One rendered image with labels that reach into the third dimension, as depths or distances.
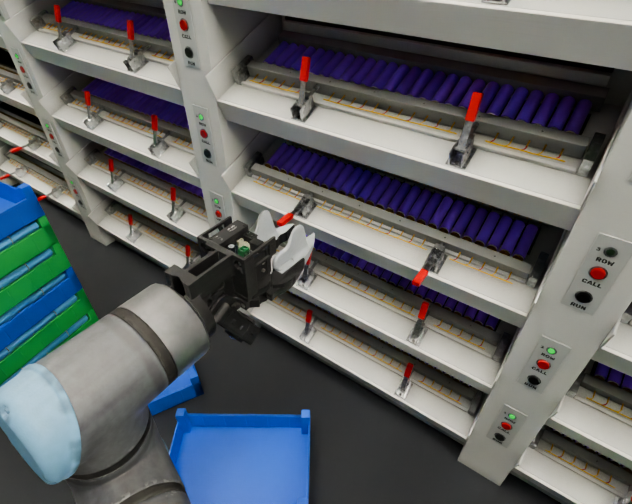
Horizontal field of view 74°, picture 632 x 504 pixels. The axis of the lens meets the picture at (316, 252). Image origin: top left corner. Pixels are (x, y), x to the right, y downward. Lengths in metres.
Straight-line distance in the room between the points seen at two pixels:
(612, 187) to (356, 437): 0.75
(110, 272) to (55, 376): 1.18
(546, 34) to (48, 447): 0.58
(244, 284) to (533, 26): 0.40
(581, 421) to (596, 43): 0.58
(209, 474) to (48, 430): 0.69
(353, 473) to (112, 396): 0.72
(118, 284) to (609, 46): 1.36
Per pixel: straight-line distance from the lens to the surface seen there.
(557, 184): 0.61
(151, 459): 0.48
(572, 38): 0.54
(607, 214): 0.59
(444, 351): 0.86
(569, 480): 1.03
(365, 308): 0.89
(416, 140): 0.65
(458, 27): 0.56
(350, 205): 0.78
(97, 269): 1.59
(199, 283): 0.43
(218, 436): 1.08
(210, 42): 0.81
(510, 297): 0.71
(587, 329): 0.69
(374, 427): 1.08
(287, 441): 1.06
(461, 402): 1.02
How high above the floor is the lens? 0.96
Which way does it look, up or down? 40 degrees down
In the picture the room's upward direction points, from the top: straight up
